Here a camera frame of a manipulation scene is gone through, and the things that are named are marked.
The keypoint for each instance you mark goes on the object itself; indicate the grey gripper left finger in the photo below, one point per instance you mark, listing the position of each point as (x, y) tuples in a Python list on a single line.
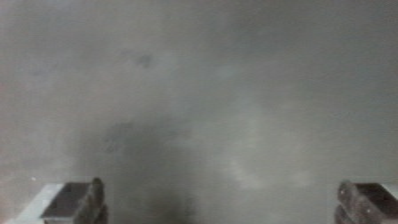
[(67, 204)]

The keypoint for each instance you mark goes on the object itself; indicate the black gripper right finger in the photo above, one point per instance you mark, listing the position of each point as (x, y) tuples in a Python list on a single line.
[(369, 203)]

